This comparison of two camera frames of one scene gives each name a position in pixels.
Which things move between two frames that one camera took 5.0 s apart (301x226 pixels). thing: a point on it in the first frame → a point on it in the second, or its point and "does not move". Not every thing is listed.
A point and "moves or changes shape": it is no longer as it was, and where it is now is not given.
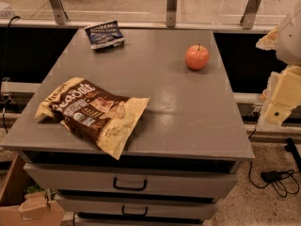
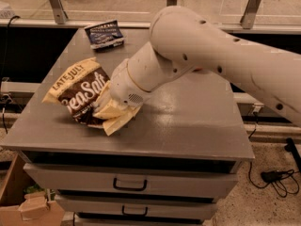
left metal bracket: [56, 3] does not move
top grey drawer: [127, 181] does not move
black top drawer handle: [129, 188] does not move
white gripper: [290, 41] → [122, 86]
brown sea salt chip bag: [103, 119] moves or changes shape
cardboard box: [32, 209] does not move
